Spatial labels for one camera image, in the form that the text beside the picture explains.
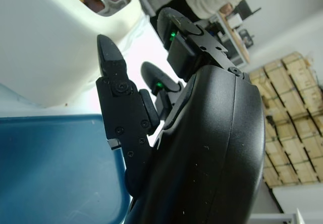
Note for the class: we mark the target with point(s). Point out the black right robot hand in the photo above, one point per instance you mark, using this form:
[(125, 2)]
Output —
[(207, 138)]

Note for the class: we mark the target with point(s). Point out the person's bare hand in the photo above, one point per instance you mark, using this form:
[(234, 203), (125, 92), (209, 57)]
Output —
[(226, 8)]

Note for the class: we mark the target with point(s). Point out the white two-slot toaster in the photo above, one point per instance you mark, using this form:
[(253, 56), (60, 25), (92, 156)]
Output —
[(50, 45)]

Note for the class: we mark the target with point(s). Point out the stack of wooden crates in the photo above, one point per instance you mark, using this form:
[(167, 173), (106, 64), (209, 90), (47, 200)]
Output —
[(290, 108)]

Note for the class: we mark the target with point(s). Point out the background desk with equipment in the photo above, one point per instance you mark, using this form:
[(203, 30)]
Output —
[(234, 34)]

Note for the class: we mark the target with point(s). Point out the dark blue plastic tray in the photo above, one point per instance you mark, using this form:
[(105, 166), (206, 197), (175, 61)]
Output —
[(50, 171)]

